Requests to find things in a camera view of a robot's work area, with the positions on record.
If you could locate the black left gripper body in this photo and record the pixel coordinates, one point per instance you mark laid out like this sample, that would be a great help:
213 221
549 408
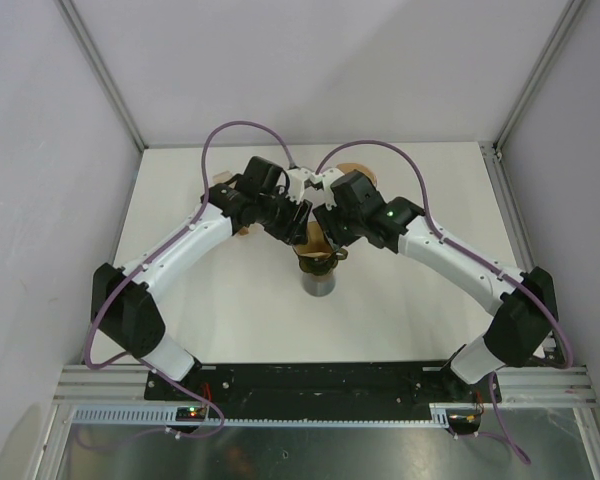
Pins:
280 215

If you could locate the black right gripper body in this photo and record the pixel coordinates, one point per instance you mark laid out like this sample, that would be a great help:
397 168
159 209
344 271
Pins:
341 227

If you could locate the olive green plastic dripper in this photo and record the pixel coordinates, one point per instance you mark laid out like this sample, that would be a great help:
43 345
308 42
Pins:
320 262

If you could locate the pink glass dripper cone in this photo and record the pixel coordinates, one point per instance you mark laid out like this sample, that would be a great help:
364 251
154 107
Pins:
372 177

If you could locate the orange coffee filter box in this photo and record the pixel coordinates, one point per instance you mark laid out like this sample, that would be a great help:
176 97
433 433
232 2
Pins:
228 178

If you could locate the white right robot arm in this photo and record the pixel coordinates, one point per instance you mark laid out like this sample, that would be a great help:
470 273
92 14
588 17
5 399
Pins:
523 304

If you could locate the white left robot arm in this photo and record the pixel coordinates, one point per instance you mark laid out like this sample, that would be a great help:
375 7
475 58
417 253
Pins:
125 299

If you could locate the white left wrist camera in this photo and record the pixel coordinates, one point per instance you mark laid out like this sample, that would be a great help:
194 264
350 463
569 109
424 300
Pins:
298 180

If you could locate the grey slotted cable duct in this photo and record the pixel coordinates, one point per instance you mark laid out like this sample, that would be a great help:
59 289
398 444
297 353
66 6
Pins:
193 416

